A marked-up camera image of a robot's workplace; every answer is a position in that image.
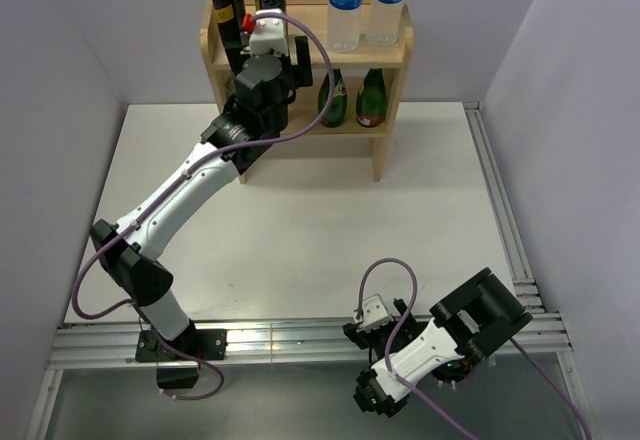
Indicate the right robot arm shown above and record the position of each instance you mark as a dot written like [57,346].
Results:
[466,327]

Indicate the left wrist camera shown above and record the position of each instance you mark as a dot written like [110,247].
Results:
[266,35]

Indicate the wooden two-tier shelf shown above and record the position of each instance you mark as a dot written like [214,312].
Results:
[392,60]

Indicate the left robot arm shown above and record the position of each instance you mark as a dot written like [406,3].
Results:
[129,249]

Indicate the green glass bottle yellow label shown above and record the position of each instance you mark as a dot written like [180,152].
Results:
[371,102]

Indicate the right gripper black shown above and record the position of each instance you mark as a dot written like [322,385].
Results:
[365,338]

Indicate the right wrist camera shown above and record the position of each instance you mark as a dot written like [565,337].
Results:
[372,314]

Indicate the aluminium rail frame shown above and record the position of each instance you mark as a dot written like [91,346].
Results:
[111,345]

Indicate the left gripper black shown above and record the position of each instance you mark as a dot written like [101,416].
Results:
[299,75]

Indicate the blue label water bottle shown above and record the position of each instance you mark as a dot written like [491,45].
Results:
[390,5]
[343,25]

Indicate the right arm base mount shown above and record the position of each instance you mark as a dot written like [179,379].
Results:
[454,373]

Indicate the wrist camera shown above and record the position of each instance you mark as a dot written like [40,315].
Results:
[266,35]
[372,314]

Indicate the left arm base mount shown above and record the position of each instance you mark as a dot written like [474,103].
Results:
[181,362]

